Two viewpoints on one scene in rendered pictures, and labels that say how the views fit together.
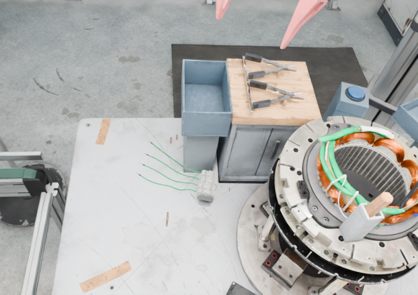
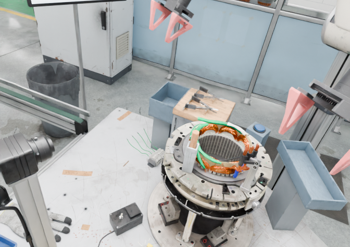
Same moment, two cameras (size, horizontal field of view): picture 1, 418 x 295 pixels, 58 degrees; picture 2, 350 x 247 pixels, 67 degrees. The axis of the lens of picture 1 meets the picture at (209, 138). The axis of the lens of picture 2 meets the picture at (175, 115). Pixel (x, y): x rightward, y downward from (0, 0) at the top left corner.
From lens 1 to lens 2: 0.49 m
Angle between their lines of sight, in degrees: 26
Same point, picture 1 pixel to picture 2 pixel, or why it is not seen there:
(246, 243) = (158, 192)
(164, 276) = (104, 186)
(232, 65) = (191, 90)
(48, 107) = not seen: hidden behind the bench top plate
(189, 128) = (152, 110)
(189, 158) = (153, 137)
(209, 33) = (237, 118)
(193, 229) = (135, 174)
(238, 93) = (184, 101)
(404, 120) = (281, 149)
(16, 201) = not seen: hidden behind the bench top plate
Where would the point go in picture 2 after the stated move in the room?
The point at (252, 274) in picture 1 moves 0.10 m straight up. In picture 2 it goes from (150, 207) to (152, 190)
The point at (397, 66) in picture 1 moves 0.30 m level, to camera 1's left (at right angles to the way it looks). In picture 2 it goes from (300, 126) to (232, 96)
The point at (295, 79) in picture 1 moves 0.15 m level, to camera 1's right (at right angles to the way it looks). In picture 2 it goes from (222, 107) to (257, 123)
